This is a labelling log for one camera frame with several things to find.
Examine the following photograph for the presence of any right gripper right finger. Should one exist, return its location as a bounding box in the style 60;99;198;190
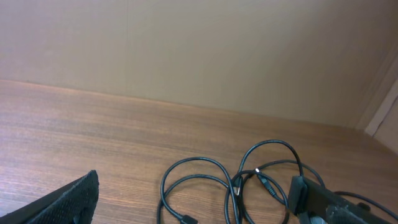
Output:
288;176;392;224

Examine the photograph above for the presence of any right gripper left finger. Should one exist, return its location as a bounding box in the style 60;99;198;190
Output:
1;170;99;224

